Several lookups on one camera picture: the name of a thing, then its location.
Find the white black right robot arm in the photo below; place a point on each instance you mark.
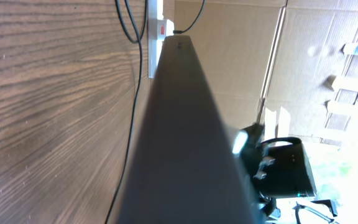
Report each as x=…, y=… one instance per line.
x=280, y=173

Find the blue Galaxy smartphone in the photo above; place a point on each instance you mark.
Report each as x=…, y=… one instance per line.
x=183, y=169

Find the white power strip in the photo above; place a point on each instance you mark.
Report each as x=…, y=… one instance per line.
x=159, y=26

